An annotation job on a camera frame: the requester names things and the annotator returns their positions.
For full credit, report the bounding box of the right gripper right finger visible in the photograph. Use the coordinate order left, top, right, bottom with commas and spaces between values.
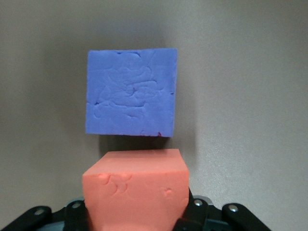
177, 190, 274, 231

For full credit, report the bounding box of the orange foam cube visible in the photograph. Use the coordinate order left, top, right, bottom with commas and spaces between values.
82, 148, 190, 231

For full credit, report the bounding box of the purple foam cube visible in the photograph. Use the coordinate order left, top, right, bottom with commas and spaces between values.
85, 49, 178, 138

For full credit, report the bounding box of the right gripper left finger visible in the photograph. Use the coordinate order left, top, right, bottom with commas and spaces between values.
0, 197, 93, 231

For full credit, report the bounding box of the brown table cover sheet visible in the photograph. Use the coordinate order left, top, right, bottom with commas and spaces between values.
0, 0, 308, 231

